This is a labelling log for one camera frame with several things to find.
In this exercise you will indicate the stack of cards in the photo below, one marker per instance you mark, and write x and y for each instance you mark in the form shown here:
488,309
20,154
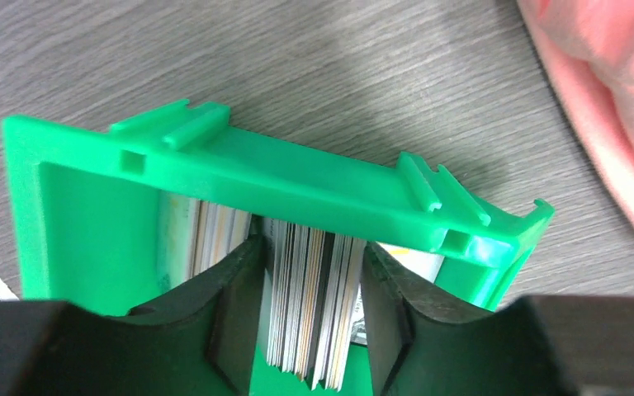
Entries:
312,324

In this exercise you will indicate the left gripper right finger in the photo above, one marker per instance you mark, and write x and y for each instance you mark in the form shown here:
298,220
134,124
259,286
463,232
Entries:
422,340

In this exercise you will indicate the green card tray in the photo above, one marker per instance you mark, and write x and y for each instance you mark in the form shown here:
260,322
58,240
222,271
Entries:
84,206

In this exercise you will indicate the pink cloth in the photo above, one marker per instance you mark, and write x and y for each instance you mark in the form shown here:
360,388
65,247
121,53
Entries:
587,51

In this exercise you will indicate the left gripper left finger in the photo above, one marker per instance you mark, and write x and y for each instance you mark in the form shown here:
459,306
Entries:
197,339

